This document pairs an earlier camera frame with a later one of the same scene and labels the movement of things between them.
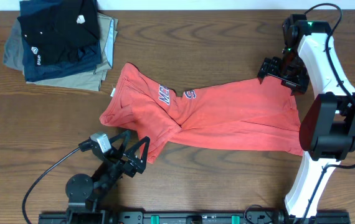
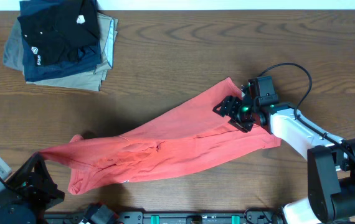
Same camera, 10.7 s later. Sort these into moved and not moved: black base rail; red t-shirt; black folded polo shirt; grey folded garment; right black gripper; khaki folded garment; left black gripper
Moved: right black gripper; left black gripper; red t-shirt
Not moved: black base rail; black folded polo shirt; khaki folded garment; grey folded garment
